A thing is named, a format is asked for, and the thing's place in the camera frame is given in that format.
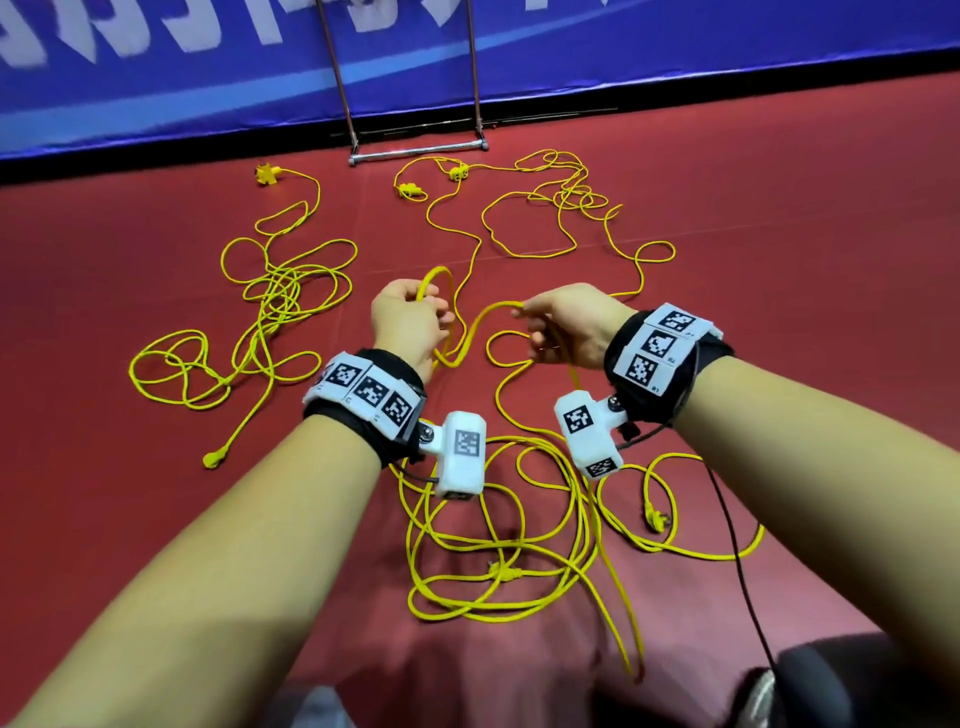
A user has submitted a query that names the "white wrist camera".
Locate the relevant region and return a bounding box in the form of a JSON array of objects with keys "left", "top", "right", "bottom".
[
  {"left": 417, "top": 409, "right": 489, "bottom": 501},
  {"left": 553, "top": 388, "right": 629, "bottom": 482}
]

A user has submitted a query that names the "person's left forearm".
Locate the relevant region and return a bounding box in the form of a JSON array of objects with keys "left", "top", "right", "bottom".
[{"left": 7, "top": 417, "right": 395, "bottom": 728}]

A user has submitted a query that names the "person's left hand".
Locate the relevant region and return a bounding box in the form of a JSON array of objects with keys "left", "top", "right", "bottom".
[{"left": 370, "top": 277, "right": 456, "bottom": 377}]

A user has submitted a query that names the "black marker wristband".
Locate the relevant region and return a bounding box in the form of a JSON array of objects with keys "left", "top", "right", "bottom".
[
  {"left": 303, "top": 348, "right": 429, "bottom": 467},
  {"left": 603, "top": 301, "right": 737, "bottom": 426}
]

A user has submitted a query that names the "metal rack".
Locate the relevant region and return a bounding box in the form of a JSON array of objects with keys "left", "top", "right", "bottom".
[{"left": 315, "top": 0, "right": 491, "bottom": 167}]

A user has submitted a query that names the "person's right forearm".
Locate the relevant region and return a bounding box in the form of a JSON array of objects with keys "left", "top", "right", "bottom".
[{"left": 675, "top": 357, "right": 960, "bottom": 728}]

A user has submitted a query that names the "black cable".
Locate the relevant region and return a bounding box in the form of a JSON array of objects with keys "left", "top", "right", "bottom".
[{"left": 702, "top": 457, "right": 782, "bottom": 677}]

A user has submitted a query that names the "person's right hand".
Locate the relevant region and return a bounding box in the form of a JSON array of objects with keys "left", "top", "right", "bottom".
[{"left": 517, "top": 282, "right": 639, "bottom": 372}]

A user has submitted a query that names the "blue banner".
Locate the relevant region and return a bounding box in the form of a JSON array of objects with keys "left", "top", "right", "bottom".
[{"left": 0, "top": 0, "right": 960, "bottom": 159}]

